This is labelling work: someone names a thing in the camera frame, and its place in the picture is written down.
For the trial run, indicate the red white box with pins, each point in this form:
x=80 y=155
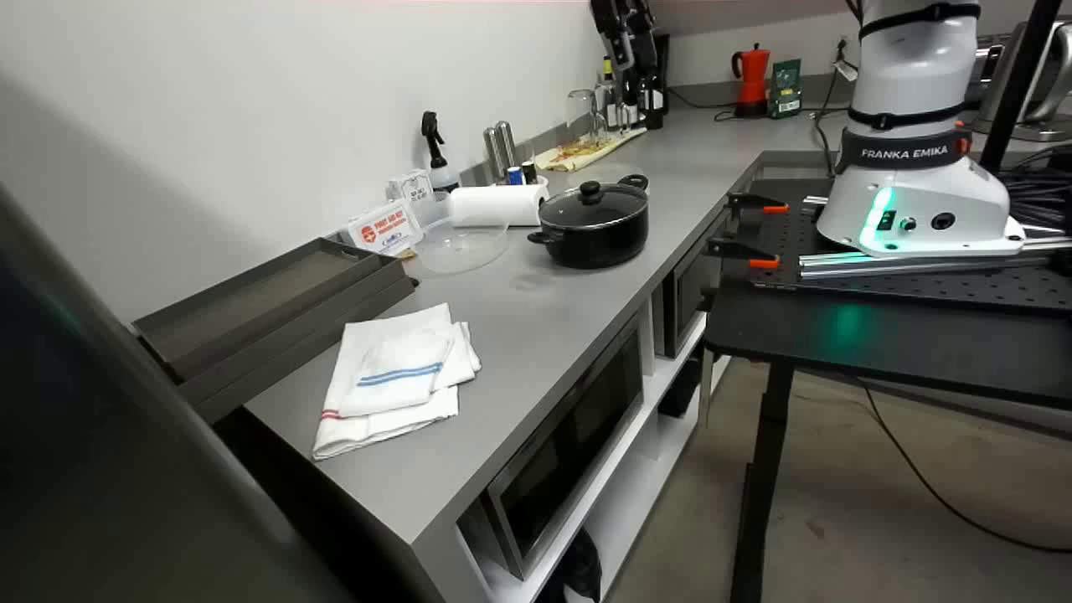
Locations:
x=383 y=228

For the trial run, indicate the spray bottle with black trigger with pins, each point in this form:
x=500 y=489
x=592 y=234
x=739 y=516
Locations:
x=438 y=170

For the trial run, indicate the aluminium rail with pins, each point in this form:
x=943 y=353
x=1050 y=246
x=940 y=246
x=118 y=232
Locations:
x=926 y=259

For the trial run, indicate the yellowish cutting board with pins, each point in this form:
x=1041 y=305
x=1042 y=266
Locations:
x=592 y=149

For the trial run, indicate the red moka pot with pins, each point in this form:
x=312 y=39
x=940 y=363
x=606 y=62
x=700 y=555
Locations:
x=751 y=79

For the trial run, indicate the small white box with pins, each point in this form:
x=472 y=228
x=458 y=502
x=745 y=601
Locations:
x=409 y=190

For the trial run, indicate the green box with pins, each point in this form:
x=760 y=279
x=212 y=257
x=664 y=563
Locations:
x=784 y=88

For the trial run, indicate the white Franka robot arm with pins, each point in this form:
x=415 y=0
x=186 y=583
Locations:
x=917 y=67

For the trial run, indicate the small clear plastic plate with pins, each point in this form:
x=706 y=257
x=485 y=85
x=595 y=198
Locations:
x=464 y=257

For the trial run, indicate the black breadboard robot table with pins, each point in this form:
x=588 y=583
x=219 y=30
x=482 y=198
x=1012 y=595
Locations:
x=894 y=337

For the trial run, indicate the dark grey tray box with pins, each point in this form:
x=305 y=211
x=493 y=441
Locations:
x=270 y=313

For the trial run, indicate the black slanted pole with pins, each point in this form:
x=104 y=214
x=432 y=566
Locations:
x=1022 y=79

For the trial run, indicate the small jar with blue label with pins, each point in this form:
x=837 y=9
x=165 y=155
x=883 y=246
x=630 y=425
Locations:
x=515 y=176

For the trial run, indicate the glass lid with black knob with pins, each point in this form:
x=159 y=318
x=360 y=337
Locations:
x=588 y=193

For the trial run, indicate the white paper towel roll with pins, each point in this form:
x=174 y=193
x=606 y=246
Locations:
x=491 y=206

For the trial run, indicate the black microwave oven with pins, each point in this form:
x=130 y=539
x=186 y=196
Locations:
x=570 y=445

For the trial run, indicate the steel cylinder shaker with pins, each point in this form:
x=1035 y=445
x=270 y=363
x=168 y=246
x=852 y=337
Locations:
x=491 y=155
x=509 y=141

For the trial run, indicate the white folded cloth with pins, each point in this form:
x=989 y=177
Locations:
x=391 y=372

